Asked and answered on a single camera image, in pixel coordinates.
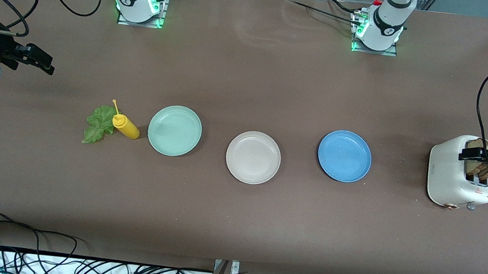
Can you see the brown table mat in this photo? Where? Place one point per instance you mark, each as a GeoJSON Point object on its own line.
{"type": "Point", "coordinates": [235, 225]}

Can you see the white toaster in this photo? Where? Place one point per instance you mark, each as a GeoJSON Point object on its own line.
{"type": "Point", "coordinates": [446, 174]}

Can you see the beige plate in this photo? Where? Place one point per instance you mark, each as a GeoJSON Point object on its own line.
{"type": "Point", "coordinates": [253, 158]}

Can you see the yellow squeeze bottle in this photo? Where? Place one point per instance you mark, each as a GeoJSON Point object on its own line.
{"type": "Point", "coordinates": [126, 128]}

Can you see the blue plate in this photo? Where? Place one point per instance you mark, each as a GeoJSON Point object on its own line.
{"type": "Point", "coordinates": [344, 155]}

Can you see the green lettuce leaf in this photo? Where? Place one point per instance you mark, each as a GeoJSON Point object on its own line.
{"type": "Point", "coordinates": [97, 125]}

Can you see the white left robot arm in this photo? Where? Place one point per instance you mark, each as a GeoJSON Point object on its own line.
{"type": "Point", "coordinates": [384, 25]}

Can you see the mint green plate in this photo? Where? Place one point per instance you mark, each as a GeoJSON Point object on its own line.
{"type": "Point", "coordinates": [174, 130]}

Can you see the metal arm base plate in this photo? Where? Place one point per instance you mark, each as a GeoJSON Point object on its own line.
{"type": "Point", "coordinates": [375, 52]}
{"type": "Point", "coordinates": [140, 24]}

